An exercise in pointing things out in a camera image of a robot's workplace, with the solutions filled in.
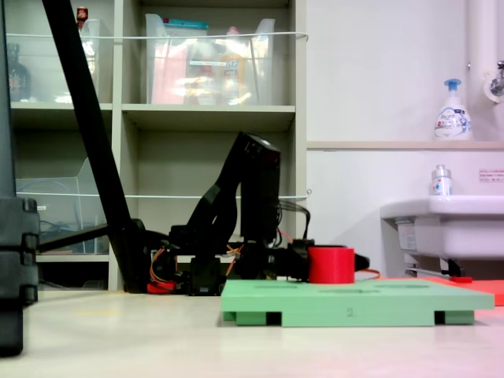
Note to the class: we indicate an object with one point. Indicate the red cylinder block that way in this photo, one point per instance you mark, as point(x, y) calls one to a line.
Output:
point(331, 265)

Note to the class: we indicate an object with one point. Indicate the green shape hole board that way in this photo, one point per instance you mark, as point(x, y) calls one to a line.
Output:
point(354, 305)

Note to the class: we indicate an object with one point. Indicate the white sink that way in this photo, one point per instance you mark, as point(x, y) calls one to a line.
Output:
point(453, 228)

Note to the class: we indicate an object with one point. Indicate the red black table clamp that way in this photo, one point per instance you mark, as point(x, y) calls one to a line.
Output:
point(161, 287)

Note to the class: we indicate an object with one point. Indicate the small clear sanitizer bottle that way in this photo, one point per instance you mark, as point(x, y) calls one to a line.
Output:
point(441, 183)

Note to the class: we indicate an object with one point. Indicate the beige shelf unit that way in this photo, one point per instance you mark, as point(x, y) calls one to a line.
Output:
point(208, 114)

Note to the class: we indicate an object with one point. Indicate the white blue soap pump bottle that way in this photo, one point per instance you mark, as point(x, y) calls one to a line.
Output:
point(453, 118)

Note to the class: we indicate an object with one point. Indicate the yellow bottle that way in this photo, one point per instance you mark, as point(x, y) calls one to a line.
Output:
point(233, 75)

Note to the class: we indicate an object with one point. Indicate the clear bin with white label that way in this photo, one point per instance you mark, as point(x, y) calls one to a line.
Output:
point(208, 78)

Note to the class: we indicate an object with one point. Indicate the pink pack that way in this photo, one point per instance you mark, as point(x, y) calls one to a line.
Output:
point(167, 78)

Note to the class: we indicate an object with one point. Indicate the clear plastic bin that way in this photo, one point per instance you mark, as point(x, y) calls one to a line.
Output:
point(47, 78)
point(59, 212)

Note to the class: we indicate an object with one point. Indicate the black notched tripod leg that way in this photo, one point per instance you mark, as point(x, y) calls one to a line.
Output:
point(15, 244)

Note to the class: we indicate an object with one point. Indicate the blue topped package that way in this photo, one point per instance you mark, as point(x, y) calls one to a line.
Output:
point(185, 25)

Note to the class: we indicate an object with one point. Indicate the dark glass bottle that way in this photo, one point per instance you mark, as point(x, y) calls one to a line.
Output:
point(17, 78)

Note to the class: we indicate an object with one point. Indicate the small brown bottle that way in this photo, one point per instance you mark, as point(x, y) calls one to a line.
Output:
point(82, 15)

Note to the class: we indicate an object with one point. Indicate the red printed wall sign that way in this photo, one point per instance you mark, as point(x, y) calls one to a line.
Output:
point(491, 175)

